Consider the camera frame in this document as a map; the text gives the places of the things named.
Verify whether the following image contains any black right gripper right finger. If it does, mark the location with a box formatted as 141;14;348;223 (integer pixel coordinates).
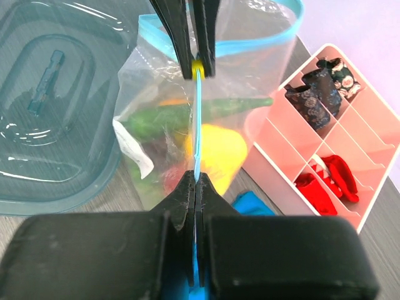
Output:
195;173;379;299

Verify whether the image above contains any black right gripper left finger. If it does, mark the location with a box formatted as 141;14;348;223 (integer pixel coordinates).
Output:
1;171;195;299

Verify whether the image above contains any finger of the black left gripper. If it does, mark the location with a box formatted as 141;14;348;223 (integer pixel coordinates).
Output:
190;0;221;78
150;0;193;79

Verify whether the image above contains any red chili pepper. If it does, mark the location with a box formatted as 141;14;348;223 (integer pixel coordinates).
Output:
163;166;186;196

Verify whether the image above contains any yellow green mango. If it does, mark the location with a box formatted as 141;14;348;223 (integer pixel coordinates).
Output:
157;98;192;107

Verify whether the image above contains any yellow pear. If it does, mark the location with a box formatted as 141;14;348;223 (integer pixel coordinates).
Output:
200;124;248;195

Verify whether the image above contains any green chili pepper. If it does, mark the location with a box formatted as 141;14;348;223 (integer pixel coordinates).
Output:
123;97;273;143

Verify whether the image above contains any clear zip top bag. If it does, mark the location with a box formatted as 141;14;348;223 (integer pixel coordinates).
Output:
112;1;304;210

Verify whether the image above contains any blue folded cloth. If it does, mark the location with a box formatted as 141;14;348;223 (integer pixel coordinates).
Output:
188;191;276;300

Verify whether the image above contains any clear blue plastic tray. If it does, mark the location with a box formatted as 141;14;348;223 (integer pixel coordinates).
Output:
1;1;151;216

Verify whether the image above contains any red item in organizer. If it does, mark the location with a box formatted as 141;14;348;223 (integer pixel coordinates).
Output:
310;154;359;203

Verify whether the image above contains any dark patterned rolled sock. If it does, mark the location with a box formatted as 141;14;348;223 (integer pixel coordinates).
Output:
284;84;331;131

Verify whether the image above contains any pink divided organizer box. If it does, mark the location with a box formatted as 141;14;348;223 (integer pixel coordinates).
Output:
243;44;399;231

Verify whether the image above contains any black white patterned sock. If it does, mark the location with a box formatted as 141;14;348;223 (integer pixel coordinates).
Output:
316;57;362;102

